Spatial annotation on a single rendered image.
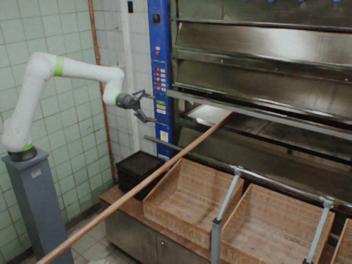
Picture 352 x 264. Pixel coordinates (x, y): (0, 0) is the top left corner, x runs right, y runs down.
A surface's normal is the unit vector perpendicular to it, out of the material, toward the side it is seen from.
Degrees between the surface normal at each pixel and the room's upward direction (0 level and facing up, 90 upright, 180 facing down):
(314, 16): 90
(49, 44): 90
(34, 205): 90
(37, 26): 90
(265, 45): 70
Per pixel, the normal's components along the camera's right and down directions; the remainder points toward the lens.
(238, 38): -0.58, 0.02
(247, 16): -0.62, 0.35
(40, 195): 0.80, 0.24
